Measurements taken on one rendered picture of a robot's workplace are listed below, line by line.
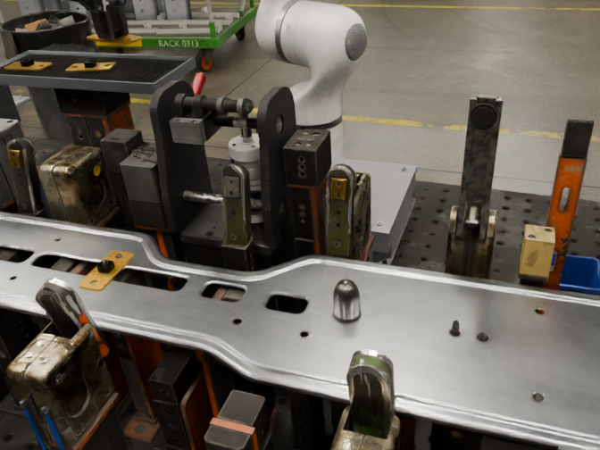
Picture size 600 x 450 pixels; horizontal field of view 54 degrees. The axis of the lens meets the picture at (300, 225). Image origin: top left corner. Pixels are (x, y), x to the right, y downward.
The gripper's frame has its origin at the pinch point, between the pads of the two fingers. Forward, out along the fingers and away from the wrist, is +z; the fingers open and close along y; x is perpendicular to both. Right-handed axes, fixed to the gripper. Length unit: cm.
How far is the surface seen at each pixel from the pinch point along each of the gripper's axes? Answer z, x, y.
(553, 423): 27, 68, 11
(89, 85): 12.3, -13.3, -2.4
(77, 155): 20.0, -7.9, 6.6
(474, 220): 21, 52, -9
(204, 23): 105, -281, -285
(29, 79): 12.1, -25.3, 1.4
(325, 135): 16.0, 27.9, -11.5
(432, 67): 133, -110, -342
